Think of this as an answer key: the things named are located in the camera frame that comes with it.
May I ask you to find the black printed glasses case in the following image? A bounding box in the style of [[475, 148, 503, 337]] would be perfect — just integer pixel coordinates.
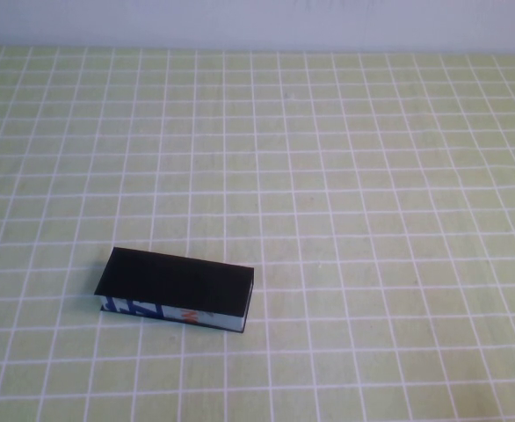
[[93, 246, 255, 335]]

